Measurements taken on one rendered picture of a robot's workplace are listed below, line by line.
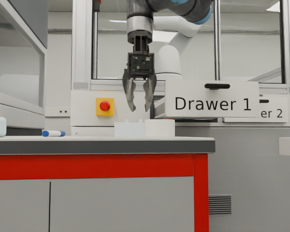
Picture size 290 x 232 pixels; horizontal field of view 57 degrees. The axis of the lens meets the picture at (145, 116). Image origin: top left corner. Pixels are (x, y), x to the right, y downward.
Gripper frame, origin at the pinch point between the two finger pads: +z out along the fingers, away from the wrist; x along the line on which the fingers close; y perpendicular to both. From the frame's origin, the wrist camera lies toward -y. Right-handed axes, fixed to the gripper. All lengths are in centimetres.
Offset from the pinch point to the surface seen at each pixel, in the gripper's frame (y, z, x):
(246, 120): -34, 2, 48
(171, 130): 16.8, 6.7, 6.2
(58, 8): -358, -196, -111
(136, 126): 4.1, 5.7, -1.2
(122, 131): 4.1, 6.9, -4.7
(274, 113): -35, -1, 60
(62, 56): -367, -119, -106
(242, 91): -1.4, -5.3, 31.3
